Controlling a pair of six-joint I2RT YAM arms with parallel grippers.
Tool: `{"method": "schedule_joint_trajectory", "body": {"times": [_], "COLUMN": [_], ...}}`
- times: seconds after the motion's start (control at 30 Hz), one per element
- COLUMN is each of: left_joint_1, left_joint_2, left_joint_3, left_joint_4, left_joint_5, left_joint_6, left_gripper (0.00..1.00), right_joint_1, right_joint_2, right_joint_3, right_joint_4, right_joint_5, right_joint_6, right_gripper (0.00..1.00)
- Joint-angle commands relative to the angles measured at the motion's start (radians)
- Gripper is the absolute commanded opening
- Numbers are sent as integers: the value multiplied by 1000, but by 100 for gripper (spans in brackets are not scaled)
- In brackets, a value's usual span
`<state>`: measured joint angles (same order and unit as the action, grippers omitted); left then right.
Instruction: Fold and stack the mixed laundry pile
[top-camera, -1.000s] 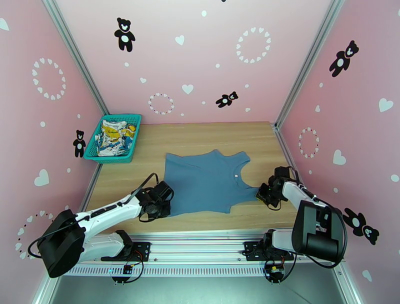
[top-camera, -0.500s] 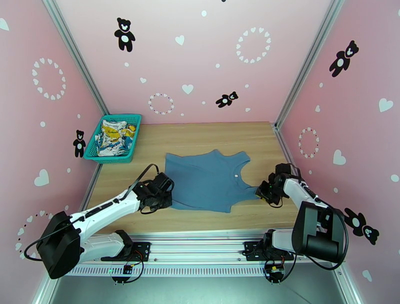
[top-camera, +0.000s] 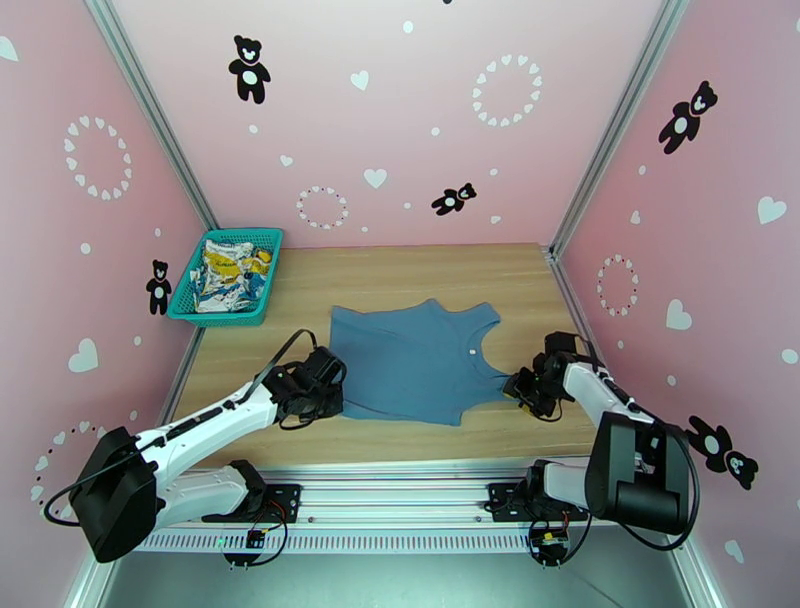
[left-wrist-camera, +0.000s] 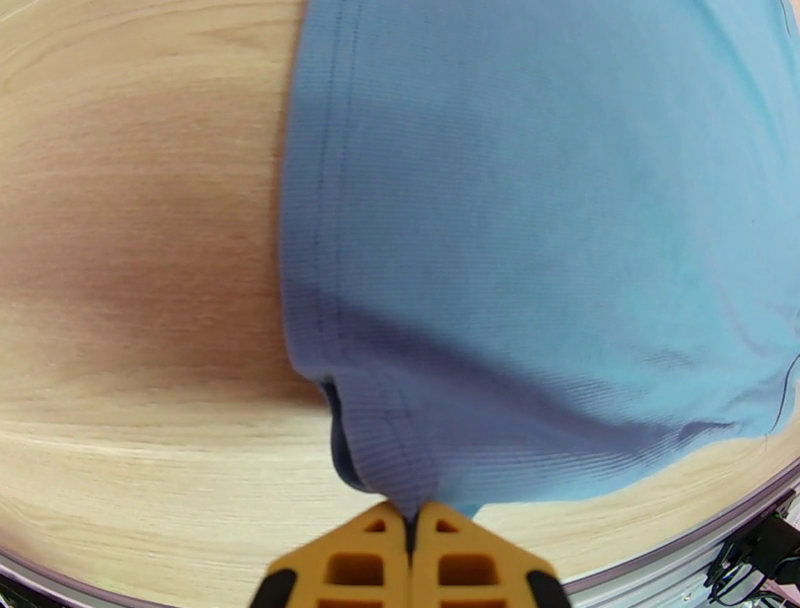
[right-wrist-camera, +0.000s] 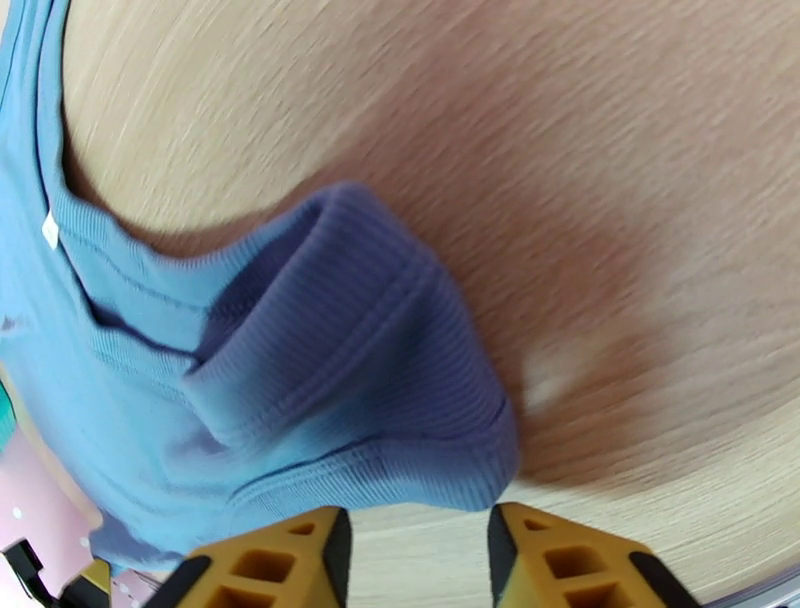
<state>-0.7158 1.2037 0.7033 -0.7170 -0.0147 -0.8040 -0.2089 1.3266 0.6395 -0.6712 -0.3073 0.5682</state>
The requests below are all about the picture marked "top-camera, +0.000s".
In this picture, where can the aluminium mounting rail beam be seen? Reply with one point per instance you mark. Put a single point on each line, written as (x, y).
(394, 500)

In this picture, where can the small black circuit board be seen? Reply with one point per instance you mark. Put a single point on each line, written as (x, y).
(255, 539)

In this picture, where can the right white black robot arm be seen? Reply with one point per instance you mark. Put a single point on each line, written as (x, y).
(637, 475)

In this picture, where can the black teddy bear wall sticker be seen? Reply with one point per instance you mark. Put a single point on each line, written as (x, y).
(250, 87)

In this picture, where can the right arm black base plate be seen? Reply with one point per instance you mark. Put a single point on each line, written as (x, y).
(500, 500)

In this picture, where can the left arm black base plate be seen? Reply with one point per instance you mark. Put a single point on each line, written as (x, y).
(284, 497)

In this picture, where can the aluminium frame corner post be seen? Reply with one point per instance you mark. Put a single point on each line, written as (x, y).
(619, 125)
(156, 119)

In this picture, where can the teal plastic laundry basket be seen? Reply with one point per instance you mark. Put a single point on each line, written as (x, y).
(181, 300)

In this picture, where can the black yellow controller box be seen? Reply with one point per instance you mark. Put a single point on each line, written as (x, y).
(550, 542)

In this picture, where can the perforated metal strip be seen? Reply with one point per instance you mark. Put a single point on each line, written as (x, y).
(387, 540)

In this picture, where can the blue tank top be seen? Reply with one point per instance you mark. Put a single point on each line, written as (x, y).
(406, 362)

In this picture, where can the white yellow blue printed garment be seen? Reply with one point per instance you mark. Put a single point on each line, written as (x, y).
(228, 275)

